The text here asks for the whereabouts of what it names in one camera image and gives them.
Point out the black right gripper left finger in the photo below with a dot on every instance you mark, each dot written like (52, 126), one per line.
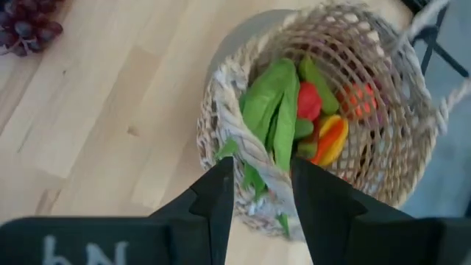
(165, 239)

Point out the bumpy green cucumber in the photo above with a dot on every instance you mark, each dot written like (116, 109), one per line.
(316, 82)

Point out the red bell pepper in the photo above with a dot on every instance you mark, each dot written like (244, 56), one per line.
(308, 101)

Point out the small orange pumpkin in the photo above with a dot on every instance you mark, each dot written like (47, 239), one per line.
(358, 101)

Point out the green lettuce leaf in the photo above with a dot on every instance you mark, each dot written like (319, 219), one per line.
(268, 99)

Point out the dark red chili pepper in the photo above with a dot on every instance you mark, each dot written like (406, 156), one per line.
(307, 149)

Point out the red grape bunch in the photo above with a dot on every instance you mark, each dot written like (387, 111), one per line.
(25, 29)

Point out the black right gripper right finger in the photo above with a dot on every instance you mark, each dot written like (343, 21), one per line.
(349, 235)

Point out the orange carrot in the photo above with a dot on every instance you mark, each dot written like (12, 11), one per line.
(327, 141)

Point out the grey round mat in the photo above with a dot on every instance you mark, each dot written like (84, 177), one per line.
(250, 29)

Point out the yellow starfruit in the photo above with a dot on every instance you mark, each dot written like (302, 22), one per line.
(340, 141)

